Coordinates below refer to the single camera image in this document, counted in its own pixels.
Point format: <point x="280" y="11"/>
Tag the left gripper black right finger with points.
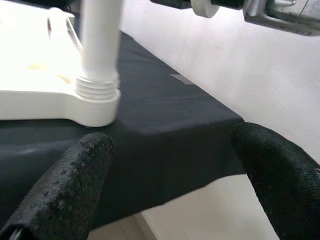
<point x="282" y="175"/>

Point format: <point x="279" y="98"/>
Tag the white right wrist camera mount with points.
<point x="205" y="7"/>

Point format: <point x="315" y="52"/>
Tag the white plastic table top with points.
<point x="32" y="75"/>

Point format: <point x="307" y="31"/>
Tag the white plastic table leg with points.
<point x="100" y="37"/>

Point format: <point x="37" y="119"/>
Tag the black tablecloth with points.
<point x="162" y="120"/>

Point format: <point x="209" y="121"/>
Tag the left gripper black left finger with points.
<point x="62" y="187"/>

